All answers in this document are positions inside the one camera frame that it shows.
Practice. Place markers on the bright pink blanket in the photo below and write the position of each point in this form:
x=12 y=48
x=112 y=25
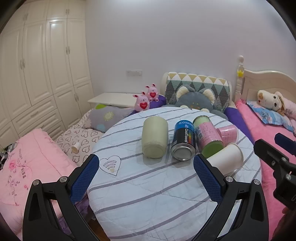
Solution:
x=252 y=129

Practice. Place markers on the triangle patterned cushion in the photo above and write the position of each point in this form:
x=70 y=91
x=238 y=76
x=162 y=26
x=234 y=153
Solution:
x=198 y=82

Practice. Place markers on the purple bed sheet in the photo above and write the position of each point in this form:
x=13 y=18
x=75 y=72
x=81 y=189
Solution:
x=232 y=115

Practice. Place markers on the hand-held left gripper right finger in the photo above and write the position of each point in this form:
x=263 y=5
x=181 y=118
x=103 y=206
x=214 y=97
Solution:
x=208 y=178

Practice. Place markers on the small pink bunny plush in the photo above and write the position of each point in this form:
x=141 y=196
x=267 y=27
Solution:
x=152 y=93

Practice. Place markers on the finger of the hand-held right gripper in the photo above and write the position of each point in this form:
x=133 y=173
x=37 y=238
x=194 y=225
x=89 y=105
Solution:
x=285 y=139
x=269 y=151

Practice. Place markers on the white paper cup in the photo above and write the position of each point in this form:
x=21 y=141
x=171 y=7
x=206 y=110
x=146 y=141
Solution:
x=227 y=157

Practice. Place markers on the white dog plush toy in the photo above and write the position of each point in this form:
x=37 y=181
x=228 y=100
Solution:
x=270 y=100

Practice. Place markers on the cream wooden bed headboard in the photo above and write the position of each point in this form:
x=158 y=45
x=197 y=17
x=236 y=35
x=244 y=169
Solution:
x=261 y=83

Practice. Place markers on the pink pillow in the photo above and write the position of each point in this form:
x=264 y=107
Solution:
x=290 y=107

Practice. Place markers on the small white paper tube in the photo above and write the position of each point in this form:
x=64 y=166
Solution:
x=76 y=147

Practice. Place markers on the pale green cup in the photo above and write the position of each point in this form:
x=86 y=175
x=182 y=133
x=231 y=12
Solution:
x=154 y=136

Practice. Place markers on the grey cat plush cushion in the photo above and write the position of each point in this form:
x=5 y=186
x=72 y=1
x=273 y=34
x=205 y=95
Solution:
x=193 y=99

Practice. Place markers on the pink plastic cup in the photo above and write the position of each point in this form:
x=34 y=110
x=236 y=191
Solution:
x=229 y=134

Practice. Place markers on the cream wardrobe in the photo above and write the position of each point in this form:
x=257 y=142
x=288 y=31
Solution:
x=39 y=69

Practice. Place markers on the heart patterned bed sheet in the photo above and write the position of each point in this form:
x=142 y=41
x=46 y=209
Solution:
x=78 y=134

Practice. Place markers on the light pink embroidered quilt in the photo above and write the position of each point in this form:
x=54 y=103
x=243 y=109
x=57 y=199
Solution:
x=30 y=166

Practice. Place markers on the blue and black can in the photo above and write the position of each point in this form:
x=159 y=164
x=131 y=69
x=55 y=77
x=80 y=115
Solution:
x=183 y=141

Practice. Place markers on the black and white cloth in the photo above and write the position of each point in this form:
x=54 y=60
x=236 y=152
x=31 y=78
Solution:
x=5 y=154

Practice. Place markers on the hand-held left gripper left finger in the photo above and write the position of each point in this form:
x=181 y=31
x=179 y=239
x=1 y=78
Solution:
x=85 y=177

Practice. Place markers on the white bedside table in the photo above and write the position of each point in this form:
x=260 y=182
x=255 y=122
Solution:
x=111 y=99

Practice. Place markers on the large pink bunny plush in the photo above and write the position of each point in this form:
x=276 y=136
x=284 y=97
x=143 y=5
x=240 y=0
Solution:
x=141 y=103

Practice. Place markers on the blue cartoon pillow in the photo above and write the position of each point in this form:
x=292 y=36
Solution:
x=266 y=114

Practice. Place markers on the grey flower pillow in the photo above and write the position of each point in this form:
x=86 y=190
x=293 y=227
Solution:
x=108 y=115

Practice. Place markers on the pink and green can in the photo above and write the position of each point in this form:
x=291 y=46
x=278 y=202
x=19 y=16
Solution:
x=208 y=136

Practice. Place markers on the purple pillow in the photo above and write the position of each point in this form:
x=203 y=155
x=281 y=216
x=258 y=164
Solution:
x=160 y=100

